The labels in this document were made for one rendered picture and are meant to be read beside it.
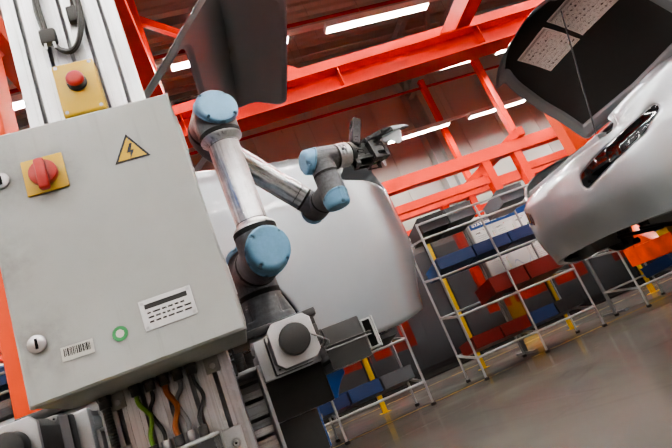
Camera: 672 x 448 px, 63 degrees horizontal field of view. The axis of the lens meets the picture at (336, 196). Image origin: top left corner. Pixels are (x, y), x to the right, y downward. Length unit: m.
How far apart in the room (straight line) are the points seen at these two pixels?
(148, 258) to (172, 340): 0.14
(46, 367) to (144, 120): 0.45
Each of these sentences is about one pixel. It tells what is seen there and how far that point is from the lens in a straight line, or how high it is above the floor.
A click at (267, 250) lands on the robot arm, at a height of 0.97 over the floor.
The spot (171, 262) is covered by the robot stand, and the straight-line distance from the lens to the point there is 0.97.
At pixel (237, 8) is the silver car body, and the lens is 3.73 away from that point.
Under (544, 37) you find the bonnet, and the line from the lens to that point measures 4.59.
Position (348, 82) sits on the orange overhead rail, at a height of 3.07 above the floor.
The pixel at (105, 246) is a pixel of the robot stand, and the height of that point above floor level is 0.97.
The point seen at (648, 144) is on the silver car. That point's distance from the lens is 3.52.
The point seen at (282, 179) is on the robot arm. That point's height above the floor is 1.22.
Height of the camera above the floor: 0.64
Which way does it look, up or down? 17 degrees up
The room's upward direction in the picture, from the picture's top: 23 degrees counter-clockwise
